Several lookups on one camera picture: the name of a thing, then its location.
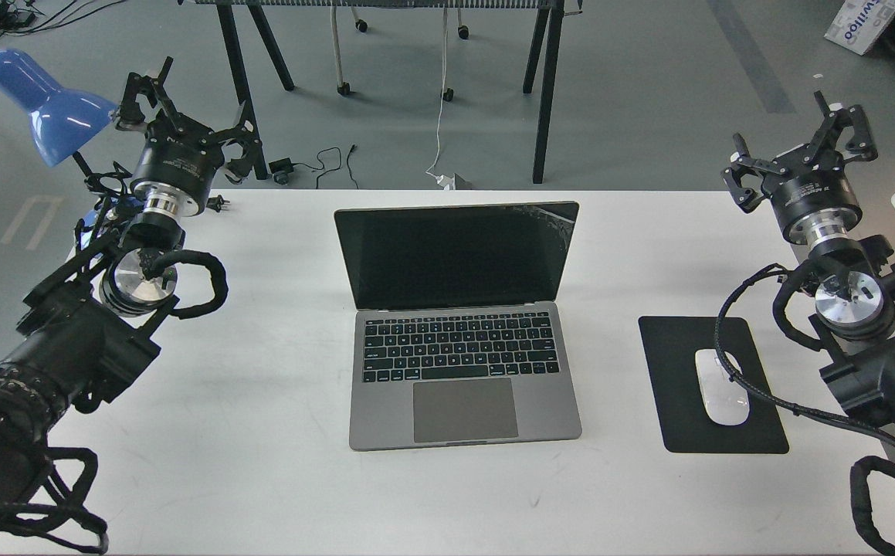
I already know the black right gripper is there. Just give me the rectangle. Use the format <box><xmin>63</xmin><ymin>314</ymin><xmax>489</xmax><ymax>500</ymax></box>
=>
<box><xmin>721</xmin><ymin>91</ymin><xmax>879</xmax><ymax>245</ymax></box>

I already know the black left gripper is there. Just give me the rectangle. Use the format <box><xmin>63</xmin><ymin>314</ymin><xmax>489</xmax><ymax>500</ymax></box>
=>
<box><xmin>113</xmin><ymin>56</ymin><xmax>261</xmax><ymax>217</ymax></box>

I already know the grey laptop computer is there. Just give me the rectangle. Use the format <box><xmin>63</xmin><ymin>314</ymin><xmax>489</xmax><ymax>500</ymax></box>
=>
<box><xmin>334</xmin><ymin>201</ymin><xmax>582</xmax><ymax>451</ymax></box>

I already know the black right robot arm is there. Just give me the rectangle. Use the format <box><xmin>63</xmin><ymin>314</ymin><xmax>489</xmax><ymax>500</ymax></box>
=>
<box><xmin>714</xmin><ymin>92</ymin><xmax>895</xmax><ymax>555</ymax></box>

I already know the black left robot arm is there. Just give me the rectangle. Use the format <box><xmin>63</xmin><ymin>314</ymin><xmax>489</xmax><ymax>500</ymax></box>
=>
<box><xmin>0</xmin><ymin>49</ymin><xmax>263</xmax><ymax>554</ymax></box>

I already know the blue desk lamp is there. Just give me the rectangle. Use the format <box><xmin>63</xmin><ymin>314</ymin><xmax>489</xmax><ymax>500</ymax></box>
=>
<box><xmin>0</xmin><ymin>49</ymin><xmax>118</xmax><ymax>177</ymax></box>

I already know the white cardboard box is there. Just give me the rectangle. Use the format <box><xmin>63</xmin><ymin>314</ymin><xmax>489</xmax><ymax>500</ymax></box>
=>
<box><xmin>823</xmin><ymin>1</ymin><xmax>895</xmax><ymax>56</ymax></box>

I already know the rolling chair base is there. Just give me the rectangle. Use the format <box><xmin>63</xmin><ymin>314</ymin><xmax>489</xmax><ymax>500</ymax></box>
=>
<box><xmin>330</xmin><ymin>0</ymin><xmax>471</xmax><ymax>103</ymax></box>

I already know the black mouse pad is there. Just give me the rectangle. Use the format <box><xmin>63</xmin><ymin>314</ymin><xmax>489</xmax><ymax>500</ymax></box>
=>
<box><xmin>638</xmin><ymin>316</ymin><xmax>788</xmax><ymax>454</ymax></box>

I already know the black trestle table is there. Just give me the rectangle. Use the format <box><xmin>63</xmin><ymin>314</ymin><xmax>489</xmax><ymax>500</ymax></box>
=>
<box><xmin>178</xmin><ymin>0</ymin><xmax>583</xmax><ymax>185</ymax></box>

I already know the white computer mouse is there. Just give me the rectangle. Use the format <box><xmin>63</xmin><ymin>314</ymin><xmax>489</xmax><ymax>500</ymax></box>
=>
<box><xmin>694</xmin><ymin>349</ymin><xmax>751</xmax><ymax>426</ymax></box>

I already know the black power adapter with cable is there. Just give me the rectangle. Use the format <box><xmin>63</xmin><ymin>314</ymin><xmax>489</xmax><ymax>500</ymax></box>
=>
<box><xmin>267</xmin><ymin>144</ymin><xmax>361</xmax><ymax>190</ymax></box>

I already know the black cable bundle on floor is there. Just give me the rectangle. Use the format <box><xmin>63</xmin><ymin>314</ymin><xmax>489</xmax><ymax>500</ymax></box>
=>
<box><xmin>0</xmin><ymin>0</ymin><xmax>127</xmax><ymax>69</ymax></box>

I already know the white charger cable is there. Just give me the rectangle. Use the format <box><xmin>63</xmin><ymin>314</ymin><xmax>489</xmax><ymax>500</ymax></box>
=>
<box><xmin>425</xmin><ymin>0</ymin><xmax>457</xmax><ymax>190</ymax></box>

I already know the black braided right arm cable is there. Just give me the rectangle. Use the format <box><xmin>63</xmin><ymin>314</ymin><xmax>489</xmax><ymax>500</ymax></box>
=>
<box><xmin>715</xmin><ymin>264</ymin><xmax>895</xmax><ymax>456</ymax></box>

